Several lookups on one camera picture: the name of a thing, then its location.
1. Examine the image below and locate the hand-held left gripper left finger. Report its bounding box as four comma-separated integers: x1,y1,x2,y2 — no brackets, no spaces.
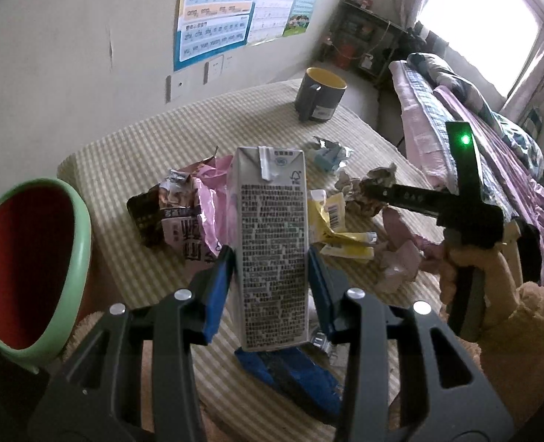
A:
27,245,236,442

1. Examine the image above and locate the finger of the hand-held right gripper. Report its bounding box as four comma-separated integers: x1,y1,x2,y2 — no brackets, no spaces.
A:
362,182,449,218

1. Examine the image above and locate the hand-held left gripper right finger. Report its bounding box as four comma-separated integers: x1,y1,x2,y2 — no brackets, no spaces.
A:
308,246,515,442

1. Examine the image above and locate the paper ball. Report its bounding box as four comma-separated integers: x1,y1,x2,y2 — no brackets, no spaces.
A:
335,163,398,216

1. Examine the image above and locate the grey milk carton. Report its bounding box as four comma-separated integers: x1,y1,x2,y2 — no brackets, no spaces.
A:
232,146,310,353

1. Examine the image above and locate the pink snack wrapper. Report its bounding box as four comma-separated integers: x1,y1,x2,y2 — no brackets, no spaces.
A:
193,154,236,259

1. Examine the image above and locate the green bin with red inside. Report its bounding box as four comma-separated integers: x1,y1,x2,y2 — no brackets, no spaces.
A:
0,179,92,375

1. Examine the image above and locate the person's right forearm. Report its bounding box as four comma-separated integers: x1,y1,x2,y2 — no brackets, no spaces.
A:
477,281,544,430

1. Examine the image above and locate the person's right hand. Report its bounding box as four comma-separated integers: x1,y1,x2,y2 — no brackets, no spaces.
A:
439,221,524,332

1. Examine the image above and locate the yellow wrapper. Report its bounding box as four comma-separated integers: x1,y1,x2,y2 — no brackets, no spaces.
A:
309,189,376,259

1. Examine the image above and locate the pale pink crumpled wrapper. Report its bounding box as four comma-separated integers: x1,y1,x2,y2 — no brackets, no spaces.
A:
377,207,444,294

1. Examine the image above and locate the blue wrapper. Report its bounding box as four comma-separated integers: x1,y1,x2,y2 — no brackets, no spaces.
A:
234,345,346,425

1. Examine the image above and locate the blue plaid blanket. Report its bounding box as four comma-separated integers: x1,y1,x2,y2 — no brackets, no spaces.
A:
388,57,463,186

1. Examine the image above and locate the silver teal wrapper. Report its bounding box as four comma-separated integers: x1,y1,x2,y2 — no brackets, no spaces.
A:
313,137,354,175

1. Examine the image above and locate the dark brown snack wrapper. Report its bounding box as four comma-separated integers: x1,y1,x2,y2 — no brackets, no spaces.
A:
127,168,220,270

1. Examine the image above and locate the dark floral quilt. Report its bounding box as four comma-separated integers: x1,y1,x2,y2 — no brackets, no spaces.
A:
407,53,544,178

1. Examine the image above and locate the dark grey mug yellow inside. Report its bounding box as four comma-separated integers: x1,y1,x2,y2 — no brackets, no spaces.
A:
294,67,348,123

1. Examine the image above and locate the person's fuzzy beige clothing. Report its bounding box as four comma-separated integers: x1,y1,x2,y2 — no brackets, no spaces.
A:
64,311,108,361

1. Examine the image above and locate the red container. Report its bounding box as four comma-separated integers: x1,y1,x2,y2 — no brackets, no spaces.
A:
335,39,361,68

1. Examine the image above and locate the beige checked tablecloth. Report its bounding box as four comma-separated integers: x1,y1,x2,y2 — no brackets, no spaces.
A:
57,78,452,442

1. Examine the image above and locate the dark metal shelf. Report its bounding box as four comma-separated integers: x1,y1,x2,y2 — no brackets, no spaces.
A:
320,0,421,89

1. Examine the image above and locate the window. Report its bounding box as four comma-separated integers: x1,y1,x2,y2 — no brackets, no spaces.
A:
417,0,544,108

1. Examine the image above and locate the white wall socket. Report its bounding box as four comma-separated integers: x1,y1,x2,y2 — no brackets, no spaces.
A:
165,74,191,103

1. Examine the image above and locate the white wall switch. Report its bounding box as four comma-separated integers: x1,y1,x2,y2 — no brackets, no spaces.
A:
202,55,225,84

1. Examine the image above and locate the white table wall poster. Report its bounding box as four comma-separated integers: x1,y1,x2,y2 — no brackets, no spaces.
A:
247,0,308,47

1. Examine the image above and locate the blue chart wall poster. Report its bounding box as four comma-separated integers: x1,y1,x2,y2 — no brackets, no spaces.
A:
174,0,260,73

